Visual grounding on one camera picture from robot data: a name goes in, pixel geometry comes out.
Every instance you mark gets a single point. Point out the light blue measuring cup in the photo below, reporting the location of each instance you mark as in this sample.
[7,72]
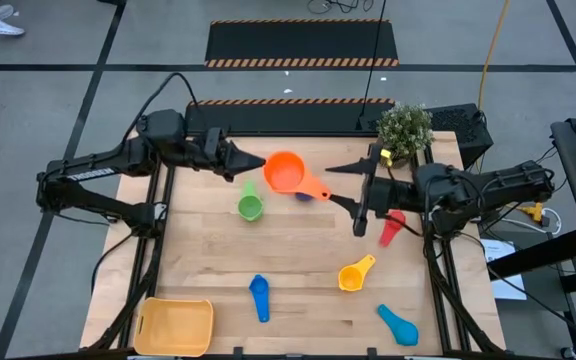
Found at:
[403,332]

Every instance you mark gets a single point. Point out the indigo measuring cup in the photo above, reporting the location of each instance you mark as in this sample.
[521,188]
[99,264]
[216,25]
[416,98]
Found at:
[304,197]

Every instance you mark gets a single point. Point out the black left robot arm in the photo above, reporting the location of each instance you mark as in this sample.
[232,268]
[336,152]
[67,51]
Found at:
[93,172]

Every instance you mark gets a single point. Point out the green measuring cup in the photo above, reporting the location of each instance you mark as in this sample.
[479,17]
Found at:
[250,207]

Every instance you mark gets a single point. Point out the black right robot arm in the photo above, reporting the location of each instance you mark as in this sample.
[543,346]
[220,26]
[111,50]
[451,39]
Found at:
[493,185]

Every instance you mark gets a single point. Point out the red measuring cup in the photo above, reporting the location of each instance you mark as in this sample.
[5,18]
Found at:
[395,220]

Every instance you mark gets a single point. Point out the white paper sheet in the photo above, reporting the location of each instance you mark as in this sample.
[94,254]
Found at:
[510,292]

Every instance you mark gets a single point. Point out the large black hazard-striped floor mat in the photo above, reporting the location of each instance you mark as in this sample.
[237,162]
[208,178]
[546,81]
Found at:
[300,42]

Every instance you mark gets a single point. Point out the yellow plastic basket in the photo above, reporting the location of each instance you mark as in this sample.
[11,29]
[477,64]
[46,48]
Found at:
[173,327]

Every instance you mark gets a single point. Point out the yellow tag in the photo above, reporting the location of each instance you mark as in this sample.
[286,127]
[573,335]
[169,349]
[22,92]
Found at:
[386,159]

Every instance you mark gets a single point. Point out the potted plant in striped pot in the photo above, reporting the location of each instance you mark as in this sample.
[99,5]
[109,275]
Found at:
[405,130]

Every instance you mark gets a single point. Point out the yellow power plug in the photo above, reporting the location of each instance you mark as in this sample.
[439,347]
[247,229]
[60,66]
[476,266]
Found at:
[535,212]

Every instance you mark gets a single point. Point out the black computer case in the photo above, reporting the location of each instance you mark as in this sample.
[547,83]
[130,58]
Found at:
[460,130]

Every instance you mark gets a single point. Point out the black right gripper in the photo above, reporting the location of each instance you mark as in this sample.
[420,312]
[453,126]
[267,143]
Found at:
[393,196]

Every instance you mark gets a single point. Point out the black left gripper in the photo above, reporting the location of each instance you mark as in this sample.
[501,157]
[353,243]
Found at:
[210,150]

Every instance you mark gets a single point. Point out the yellow measuring cup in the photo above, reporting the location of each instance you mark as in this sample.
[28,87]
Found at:
[351,279]

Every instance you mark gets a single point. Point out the orange measuring cup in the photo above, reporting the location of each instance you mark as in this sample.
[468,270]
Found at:
[284,174]

